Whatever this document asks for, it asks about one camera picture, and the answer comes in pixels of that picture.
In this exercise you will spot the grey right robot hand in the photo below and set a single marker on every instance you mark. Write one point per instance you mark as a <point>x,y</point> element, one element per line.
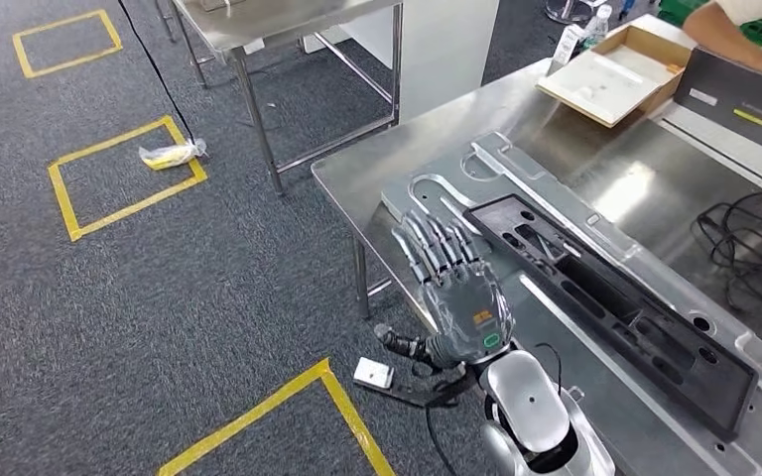
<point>466,309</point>

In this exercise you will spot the black plastic license plate frame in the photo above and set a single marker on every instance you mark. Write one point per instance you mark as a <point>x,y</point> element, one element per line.
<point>723,401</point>

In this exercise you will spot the person's forearm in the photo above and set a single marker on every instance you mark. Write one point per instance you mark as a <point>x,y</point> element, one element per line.
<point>716,33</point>

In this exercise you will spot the steel workbench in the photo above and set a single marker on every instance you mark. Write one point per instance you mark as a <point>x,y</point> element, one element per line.
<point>617,171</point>

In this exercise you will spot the stamped metal panel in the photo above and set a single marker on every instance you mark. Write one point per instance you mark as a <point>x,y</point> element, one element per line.
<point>578,341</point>

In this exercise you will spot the cardboard box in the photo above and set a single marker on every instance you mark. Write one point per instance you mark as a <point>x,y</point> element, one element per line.
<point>667,92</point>

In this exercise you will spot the green crate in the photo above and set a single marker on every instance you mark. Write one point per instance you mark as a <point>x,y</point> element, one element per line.
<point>673,10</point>

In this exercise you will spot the clear water bottle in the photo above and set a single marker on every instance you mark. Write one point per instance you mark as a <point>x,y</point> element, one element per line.
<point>596,29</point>

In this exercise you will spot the white foam tray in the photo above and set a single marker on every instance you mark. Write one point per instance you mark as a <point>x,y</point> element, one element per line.
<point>591,85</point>

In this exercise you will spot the white carton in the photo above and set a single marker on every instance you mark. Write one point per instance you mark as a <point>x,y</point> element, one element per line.
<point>565,46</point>

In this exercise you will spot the chrome round base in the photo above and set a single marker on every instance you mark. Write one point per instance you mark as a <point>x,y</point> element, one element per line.
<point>565,10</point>

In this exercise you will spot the yellow floor tape square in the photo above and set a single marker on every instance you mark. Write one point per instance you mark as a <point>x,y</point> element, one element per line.
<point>243,419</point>
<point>64,203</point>
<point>21,56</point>

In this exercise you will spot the white cabinet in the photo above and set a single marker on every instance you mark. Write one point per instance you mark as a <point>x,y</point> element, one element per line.
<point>447,52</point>

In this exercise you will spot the plastic bag with yellow roll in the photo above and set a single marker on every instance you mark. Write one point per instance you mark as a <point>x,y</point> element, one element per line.
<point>170,155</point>

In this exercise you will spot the steel table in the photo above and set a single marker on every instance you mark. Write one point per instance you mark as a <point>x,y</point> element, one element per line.
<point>276,20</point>

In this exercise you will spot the black camera bracket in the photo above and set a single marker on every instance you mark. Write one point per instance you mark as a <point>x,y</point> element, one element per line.
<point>433,394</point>

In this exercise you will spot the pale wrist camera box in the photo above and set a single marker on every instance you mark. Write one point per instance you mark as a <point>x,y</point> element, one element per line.
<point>374,373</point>

